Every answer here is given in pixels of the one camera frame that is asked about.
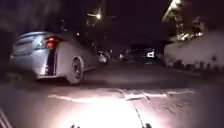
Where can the dark vehicle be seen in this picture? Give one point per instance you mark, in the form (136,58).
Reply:
(141,55)

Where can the grey asphalt road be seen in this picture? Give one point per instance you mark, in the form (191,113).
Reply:
(110,100)

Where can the white car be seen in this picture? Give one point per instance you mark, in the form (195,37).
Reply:
(63,55)

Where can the street lamp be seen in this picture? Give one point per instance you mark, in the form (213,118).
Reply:
(98,15)

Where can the robot's own part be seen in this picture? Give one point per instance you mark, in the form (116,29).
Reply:
(75,126)
(146,125)

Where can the pale wall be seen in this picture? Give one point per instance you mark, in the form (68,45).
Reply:
(200,50)

